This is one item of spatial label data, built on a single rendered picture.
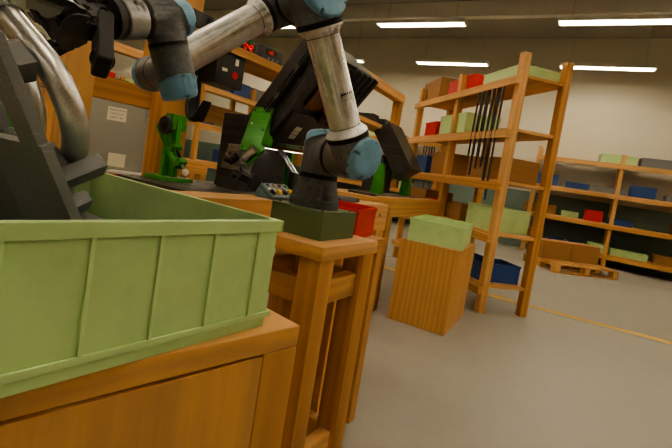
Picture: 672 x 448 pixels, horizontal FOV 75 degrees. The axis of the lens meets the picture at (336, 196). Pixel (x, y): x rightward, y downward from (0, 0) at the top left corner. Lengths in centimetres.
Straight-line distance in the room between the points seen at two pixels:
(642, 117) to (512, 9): 351
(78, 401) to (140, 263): 17
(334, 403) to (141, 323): 101
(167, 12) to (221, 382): 65
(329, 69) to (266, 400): 75
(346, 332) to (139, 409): 88
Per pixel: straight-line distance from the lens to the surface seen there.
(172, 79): 93
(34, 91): 74
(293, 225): 126
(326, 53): 111
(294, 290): 120
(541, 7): 909
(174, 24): 94
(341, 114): 114
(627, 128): 1064
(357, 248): 128
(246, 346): 69
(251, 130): 198
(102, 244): 53
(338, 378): 148
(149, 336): 59
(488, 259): 408
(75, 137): 59
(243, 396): 73
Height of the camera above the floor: 105
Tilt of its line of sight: 3 degrees down
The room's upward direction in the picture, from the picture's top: 9 degrees clockwise
